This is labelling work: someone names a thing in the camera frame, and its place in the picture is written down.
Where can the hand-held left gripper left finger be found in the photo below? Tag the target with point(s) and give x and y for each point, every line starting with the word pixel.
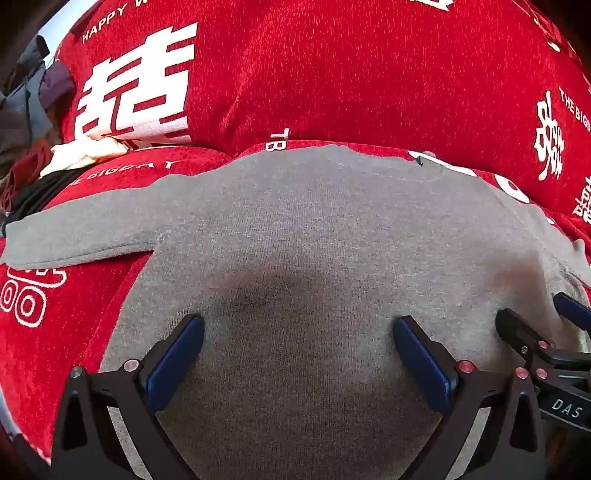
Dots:
pixel 178 357

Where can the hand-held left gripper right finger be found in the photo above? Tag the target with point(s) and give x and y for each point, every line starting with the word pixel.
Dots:
pixel 422 364

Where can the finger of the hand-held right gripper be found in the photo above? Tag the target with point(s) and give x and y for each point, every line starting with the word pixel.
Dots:
pixel 575 309
pixel 519 330

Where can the grey knit sweater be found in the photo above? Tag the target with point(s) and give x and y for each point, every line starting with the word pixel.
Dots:
pixel 300 240

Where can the red printed blanket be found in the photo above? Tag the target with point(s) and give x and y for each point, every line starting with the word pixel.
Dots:
pixel 41 341

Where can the black cloth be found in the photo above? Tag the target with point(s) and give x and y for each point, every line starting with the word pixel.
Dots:
pixel 44 187

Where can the cream cloth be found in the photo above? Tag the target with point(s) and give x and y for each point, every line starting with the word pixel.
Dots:
pixel 83 154

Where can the dark red cloth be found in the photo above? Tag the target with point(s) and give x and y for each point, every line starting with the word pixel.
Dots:
pixel 23 170

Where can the grey-blue garment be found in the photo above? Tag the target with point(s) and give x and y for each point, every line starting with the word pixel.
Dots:
pixel 21 110

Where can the purple cloth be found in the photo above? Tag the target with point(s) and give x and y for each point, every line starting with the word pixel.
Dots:
pixel 57 83

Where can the red printed folded quilt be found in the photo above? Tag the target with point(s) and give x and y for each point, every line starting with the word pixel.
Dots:
pixel 346 74

